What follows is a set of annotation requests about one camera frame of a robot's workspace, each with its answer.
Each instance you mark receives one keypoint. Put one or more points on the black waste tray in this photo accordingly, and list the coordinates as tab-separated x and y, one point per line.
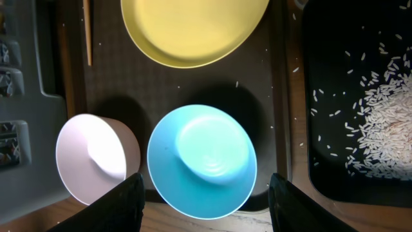
350	47

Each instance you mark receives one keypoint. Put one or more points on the grey plastic dish rack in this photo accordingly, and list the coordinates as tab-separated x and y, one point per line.
31	107

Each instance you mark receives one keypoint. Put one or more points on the pile of rice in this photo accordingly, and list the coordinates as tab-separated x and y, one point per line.
386	132

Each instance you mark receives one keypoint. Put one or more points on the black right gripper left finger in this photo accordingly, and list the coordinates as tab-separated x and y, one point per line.
121	209

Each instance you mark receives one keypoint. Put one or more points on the blue plastic bowl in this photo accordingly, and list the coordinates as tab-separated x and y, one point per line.
202	162

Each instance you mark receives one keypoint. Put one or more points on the dark brown serving tray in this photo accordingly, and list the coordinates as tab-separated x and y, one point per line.
124	84

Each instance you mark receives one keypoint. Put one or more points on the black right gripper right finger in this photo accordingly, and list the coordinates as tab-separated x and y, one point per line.
293	210

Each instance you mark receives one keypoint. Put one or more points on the yellow plastic plate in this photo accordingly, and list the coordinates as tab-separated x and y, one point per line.
190	33

